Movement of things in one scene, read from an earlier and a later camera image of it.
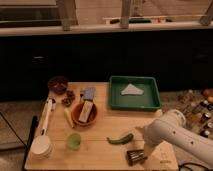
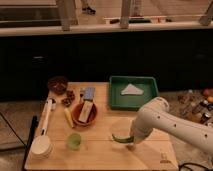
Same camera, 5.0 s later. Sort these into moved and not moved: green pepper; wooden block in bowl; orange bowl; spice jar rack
Moved: green pepper
Not moved: orange bowl; spice jar rack; wooden block in bowl
